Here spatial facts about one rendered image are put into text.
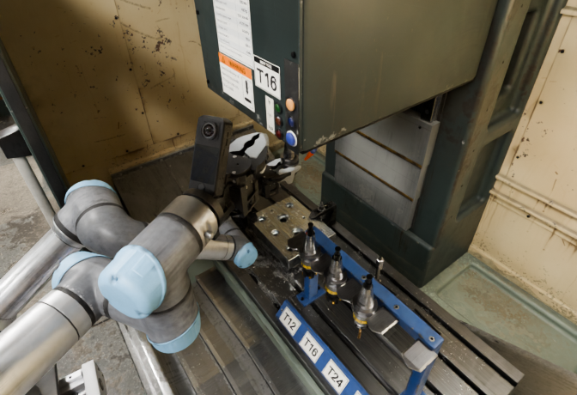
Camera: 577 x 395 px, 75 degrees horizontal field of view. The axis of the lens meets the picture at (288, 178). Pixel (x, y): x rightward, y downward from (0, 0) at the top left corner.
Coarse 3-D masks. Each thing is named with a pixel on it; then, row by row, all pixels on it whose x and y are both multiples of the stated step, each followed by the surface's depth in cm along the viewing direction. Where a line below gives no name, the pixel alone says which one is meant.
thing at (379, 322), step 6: (384, 306) 95; (378, 312) 93; (384, 312) 93; (390, 312) 93; (372, 318) 92; (378, 318) 92; (384, 318) 92; (390, 318) 92; (396, 318) 92; (372, 324) 91; (378, 324) 91; (384, 324) 91; (390, 324) 91; (372, 330) 90; (378, 330) 89; (384, 330) 89
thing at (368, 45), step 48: (288, 0) 65; (336, 0) 66; (384, 0) 73; (432, 0) 82; (480, 0) 92; (288, 48) 70; (336, 48) 72; (384, 48) 80; (432, 48) 90; (480, 48) 104; (336, 96) 78; (384, 96) 88; (432, 96) 102
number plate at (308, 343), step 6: (306, 336) 117; (300, 342) 118; (306, 342) 117; (312, 342) 115; (306, 348) 116; (312, 348) 115; (318, 348) 114; (312, 354) 114; (318, 354) 113; (312, 360) 114
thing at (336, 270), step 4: (332, 256) 98; (332, 260) 97; (336, 260) 97; (340, 260) 97; (332, 264) 98; (336, 264) 97; (340, 264) 97; (332, 268) 98; (336, 268) 98; (340, 268) 98; (328, 272) 100; (332, 272) 99; (336, 272) 98; (340, 272) 99; (328, 276) 101; (332, 276) 99; (336, 276) 99; (340, 276) 99; (332, 280) 100; (336, 280) 100
